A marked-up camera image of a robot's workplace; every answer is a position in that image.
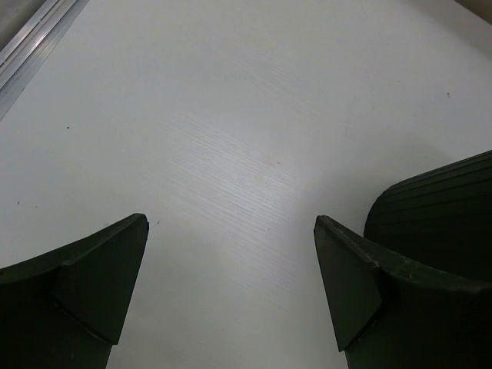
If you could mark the black plastic bin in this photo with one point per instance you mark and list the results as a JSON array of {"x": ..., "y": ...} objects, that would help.
[{"x": 441, "y": 218}]

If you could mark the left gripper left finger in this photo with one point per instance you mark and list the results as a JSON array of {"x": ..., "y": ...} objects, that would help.
[{"x": 67, "y": 308}]

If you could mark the aluminium frame rail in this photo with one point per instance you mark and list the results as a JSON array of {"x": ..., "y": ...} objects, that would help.
[{"x": 30, "y": 30}]

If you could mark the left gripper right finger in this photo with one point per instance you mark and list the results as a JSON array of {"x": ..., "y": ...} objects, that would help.
[{"x": 392, "y": 311}]

